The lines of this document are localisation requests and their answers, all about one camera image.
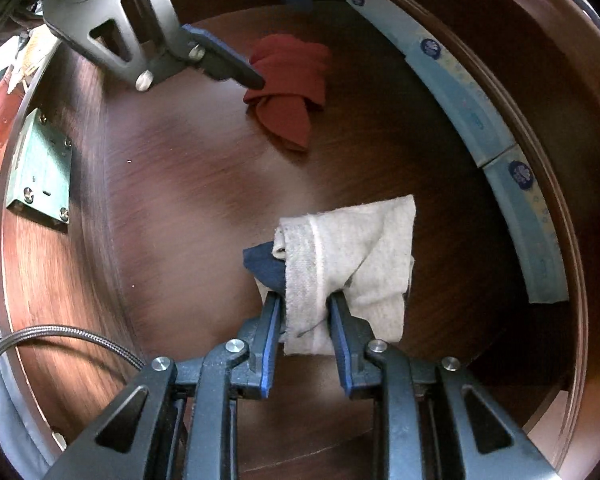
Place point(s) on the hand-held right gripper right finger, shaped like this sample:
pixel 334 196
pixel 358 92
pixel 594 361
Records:
pixel 342 350

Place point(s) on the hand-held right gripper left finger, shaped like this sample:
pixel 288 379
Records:
pixel 267 350

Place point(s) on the navy blue underwear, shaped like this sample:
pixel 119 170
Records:
pixel 265 267

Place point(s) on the red underwear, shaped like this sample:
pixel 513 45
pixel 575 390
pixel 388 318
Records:
pixel 290 95

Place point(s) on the white grey underwear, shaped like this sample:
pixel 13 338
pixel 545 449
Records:
pixel 360 260

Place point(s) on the metal drawer lock plate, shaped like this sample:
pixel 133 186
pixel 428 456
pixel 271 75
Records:
pixel 42 170

